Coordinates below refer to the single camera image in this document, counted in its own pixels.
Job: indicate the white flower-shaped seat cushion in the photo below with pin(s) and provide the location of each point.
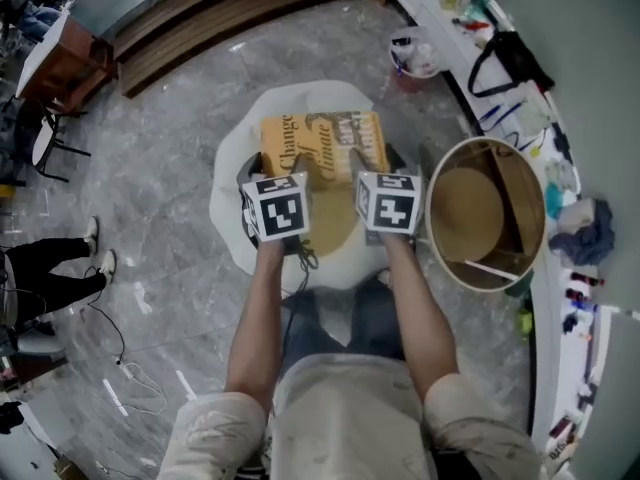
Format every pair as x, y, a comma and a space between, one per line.
225, 228

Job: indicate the black chair white seat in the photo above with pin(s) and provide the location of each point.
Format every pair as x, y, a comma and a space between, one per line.
42, 138

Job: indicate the brown cabinet white top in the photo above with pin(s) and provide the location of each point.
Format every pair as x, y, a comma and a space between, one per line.
65, 63

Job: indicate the wooden step platform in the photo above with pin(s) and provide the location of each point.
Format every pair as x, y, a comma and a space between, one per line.
210, 28

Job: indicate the person's left forearm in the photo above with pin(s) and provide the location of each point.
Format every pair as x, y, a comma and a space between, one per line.
260, 328

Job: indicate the person's right forearm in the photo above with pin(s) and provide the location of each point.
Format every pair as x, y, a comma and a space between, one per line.
425, 318

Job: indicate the yellow book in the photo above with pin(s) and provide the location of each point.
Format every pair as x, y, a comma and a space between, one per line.
275, 135

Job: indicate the white window ledge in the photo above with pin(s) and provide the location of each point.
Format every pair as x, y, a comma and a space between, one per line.
422, 3

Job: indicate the person's beige shirt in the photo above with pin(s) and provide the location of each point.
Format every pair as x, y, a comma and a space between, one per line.
345, 418

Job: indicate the small black item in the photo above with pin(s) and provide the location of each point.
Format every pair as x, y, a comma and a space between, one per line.
570, 323

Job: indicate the teal plastic bag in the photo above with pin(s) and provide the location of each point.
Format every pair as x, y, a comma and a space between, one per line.
554, 200

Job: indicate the black bag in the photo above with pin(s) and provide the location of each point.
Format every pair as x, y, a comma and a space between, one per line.
520, 63

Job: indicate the blue checked cloth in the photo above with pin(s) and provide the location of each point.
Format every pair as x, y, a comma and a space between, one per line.
585, 238

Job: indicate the grey roller blind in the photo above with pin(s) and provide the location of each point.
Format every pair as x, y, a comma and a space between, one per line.
620, 393
575, 68

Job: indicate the person's blue jeans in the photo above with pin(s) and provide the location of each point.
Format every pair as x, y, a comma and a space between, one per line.
375, 318

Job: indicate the cola bottle red cap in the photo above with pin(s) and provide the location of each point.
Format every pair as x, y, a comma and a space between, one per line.
587, 280

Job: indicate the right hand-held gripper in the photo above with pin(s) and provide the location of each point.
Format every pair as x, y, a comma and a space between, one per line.
392, 205

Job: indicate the white paper bag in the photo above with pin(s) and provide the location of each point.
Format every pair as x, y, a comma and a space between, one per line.
575, 215

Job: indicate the bin with white bag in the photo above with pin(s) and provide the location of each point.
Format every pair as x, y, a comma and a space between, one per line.
415, 58

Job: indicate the small dark bottle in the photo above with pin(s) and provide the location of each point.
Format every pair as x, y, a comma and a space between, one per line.
580, 298

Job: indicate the round wooden shelf drum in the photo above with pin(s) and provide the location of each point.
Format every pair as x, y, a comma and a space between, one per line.
467, 208

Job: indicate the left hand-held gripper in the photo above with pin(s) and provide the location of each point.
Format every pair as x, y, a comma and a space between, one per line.
280, 208

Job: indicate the printed plastic bag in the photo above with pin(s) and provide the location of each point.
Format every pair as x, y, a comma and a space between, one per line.
532, 120

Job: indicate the yellow drink bottle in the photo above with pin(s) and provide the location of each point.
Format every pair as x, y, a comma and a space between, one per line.
451, 0

